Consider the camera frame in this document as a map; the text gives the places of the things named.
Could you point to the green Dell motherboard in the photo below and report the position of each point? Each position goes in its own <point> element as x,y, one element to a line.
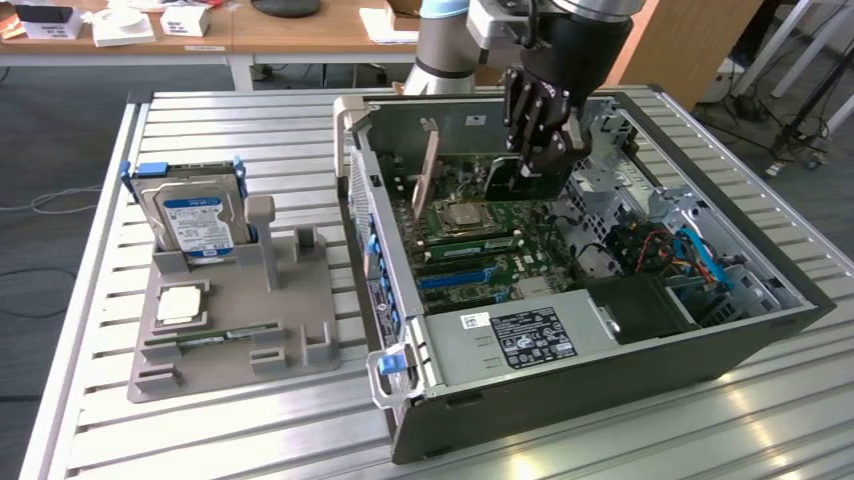
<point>533,250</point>

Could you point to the wooden desk white frame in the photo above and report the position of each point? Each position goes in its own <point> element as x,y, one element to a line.
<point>66,47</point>
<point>300,35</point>

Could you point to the clean silver CPU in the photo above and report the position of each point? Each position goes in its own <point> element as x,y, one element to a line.
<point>180,305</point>

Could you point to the brown cardboard box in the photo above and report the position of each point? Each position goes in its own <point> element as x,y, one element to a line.
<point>403,6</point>

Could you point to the grey parts rack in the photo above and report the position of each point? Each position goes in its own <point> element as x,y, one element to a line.
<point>247,310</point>

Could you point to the white labelled box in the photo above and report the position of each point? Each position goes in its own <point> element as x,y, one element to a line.
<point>189,22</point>

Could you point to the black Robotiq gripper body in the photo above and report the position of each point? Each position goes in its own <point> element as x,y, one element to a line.
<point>573,55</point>

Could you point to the white paper stack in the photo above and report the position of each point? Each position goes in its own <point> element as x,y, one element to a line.
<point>387,27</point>

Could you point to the CPU with paste residue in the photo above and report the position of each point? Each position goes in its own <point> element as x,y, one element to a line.
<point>467,215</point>

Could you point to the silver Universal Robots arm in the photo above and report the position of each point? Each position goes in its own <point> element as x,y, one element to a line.
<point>440,45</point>

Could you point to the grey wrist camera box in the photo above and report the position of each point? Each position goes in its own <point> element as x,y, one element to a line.
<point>489,25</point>

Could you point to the small white floor box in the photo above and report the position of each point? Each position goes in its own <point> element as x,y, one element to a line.
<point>727,80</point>

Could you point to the dark round dish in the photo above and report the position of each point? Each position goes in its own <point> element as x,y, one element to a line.
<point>287,7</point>

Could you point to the silver chipset heatsink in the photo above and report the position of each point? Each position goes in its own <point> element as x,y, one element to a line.
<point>536,286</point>

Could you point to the black plastic fan housing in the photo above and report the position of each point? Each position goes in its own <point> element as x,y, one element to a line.
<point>640,310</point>

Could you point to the grey power supply unit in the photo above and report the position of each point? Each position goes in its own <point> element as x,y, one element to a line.
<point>467,350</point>

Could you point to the perforated metal drive cage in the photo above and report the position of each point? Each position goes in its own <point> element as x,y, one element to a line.
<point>600,200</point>

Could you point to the metal disk bay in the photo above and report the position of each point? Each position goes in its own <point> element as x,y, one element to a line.
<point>754,295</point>

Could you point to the white box round insert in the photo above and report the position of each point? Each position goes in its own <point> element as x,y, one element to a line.
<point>122,30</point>

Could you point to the green RAM stick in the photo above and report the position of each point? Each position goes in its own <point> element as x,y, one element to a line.
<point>213,337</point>
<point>467,247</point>

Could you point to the blue expansion slot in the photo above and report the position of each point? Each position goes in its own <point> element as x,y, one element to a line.
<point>456,280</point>

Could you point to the blue case panel latch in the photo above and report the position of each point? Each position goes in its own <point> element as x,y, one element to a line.
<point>389,364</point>

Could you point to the black open PC case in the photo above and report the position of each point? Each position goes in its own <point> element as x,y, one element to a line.
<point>600,400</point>

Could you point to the metal CPU socket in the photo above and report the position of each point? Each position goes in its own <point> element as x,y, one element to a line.
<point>500,231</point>

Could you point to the white box black top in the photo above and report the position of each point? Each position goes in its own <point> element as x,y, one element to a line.
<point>53,31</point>

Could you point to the Nvidia graphics card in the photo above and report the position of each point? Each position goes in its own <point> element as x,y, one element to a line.
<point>500,185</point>

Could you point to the wooden cabinet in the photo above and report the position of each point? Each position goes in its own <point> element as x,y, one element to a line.
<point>687,45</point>

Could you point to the hard disk in blue caddy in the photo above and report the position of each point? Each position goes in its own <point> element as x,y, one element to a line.
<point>193,220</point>

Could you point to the red orange box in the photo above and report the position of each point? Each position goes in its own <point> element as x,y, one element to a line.
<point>8,25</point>

